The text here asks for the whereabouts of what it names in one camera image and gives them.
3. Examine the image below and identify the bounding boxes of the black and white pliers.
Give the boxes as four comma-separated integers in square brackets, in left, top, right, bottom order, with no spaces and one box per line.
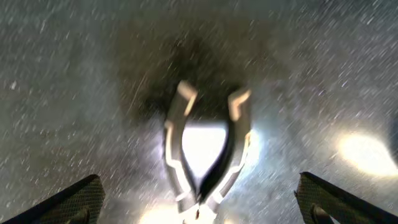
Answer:
[163,80,252,224]

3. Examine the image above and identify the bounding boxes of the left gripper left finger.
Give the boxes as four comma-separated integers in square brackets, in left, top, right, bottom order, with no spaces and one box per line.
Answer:
[0,174,106,224]

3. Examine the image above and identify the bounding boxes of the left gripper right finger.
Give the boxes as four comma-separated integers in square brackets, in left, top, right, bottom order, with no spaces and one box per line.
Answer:
[294,171,398,224]

